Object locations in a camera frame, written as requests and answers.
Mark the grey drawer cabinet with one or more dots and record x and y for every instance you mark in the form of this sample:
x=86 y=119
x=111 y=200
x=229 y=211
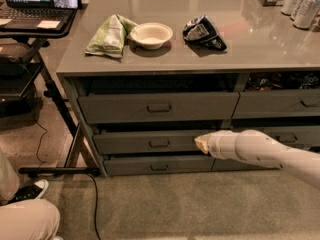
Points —
x=265 y=52

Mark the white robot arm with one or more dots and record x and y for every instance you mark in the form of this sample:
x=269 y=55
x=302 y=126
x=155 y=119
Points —
x=256 y=148

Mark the person leg beige trousers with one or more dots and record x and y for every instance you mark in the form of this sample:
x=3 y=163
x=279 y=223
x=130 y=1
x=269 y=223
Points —
x=9 y=180

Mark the black chip bag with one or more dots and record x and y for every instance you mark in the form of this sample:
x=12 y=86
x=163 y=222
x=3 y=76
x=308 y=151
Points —
x=202 y=31

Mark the black white sneaker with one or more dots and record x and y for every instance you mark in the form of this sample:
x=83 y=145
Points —
x=34 y=191

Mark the black laptop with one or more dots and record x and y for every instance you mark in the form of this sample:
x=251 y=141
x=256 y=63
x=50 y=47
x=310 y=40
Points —
x=25 y=15

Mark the person knee beige trousers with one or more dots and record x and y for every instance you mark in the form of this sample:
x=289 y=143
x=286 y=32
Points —
x=35 y=219

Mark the white sticky note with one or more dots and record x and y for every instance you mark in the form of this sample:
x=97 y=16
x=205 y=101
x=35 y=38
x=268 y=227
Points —
x=48 y=24

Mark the white bowl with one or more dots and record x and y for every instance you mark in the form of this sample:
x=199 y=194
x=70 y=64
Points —
x=151 y=35

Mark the green chip bag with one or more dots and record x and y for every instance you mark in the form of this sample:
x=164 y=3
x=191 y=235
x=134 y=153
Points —
x=110 y=37

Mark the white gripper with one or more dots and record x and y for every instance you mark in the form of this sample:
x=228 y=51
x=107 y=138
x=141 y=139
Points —
x=216 y=145

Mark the black smartphone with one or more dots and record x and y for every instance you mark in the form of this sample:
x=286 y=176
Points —
x=67 y=4

